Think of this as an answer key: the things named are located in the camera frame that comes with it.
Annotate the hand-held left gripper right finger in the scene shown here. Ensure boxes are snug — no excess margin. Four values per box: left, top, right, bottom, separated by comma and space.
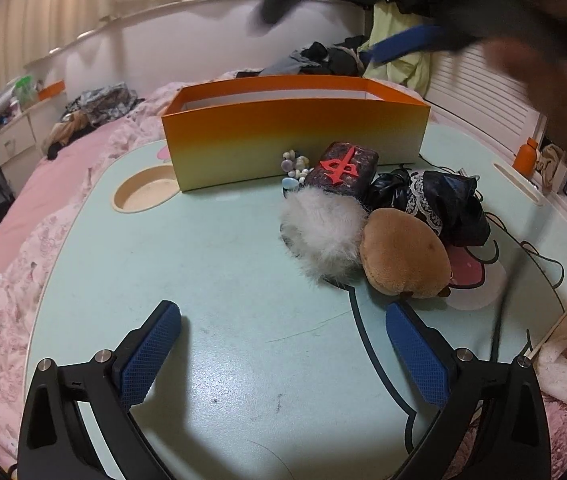
385, 301, 551, 480

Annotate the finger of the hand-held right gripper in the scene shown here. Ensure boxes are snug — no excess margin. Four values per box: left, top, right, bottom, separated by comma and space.
363, 25, 447, 66

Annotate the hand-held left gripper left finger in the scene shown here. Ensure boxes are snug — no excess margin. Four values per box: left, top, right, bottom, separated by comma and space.
18, 300, 183, 480

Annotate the brown plush toy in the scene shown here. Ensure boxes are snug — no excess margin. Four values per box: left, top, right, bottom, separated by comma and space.
361, 206, 454, 301

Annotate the dark block with red symbol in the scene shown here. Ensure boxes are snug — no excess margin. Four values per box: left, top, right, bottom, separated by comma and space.
305, 141, 380, 201

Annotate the orange cardboard box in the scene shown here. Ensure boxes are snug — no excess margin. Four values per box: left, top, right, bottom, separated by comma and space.
161, 76, 431, 192

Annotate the black lace cloth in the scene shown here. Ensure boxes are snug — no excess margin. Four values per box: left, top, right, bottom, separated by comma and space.
363, 167, 491, 248

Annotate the white fur pompom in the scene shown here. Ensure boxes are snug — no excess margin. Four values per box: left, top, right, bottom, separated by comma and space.
278, 186, 370, 283

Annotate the cluster of pastel pebbles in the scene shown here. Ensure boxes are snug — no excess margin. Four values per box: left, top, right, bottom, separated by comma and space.
280, 149, 314, 193

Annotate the person's right hand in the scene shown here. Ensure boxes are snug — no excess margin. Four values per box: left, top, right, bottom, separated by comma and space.
483, 40, 567, 161

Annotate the light green hanging garment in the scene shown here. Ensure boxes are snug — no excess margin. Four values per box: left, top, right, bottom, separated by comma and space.
361, 0, 437, 96

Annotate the pile of dark clothes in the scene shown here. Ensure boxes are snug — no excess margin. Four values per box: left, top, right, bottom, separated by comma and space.
236, 35, 371, 81

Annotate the white slatted shutter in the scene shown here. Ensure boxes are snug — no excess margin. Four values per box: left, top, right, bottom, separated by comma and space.
426, 42, 547, 158

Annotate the orange bottle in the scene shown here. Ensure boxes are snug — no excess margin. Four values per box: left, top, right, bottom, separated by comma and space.
513, 137, 539, 175

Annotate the beige crumpled cloth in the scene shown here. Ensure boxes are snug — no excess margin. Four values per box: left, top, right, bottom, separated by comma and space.
536, 144, 567, 193

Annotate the pink floral blanket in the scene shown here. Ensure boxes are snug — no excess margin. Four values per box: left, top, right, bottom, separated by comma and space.
0, 67, 244, 461

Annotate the beige crumpled clothing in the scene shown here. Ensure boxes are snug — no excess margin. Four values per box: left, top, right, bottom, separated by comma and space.
44, 112, 97, 161

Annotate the white nightstand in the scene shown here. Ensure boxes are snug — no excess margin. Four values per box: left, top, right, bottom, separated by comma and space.
0, 117, 39, 166

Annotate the grey patterned cloth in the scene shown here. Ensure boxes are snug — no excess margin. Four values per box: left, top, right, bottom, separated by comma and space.
64, 84, 139, 123

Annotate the small orange shelf box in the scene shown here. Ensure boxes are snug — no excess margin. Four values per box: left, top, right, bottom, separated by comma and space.
38, 80, 67, 101

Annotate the green cup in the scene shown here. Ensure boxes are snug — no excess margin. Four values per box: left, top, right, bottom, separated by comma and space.
14, 76, 37, 108

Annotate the beige curtain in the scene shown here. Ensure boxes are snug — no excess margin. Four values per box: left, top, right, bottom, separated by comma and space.
0, 0, 284, 76

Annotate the black cable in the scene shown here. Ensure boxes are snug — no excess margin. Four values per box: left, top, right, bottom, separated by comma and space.
416, 155, 567, 366

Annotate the metal curtain rail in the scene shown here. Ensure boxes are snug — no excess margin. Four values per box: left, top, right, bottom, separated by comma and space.
24, 0, 364, 68

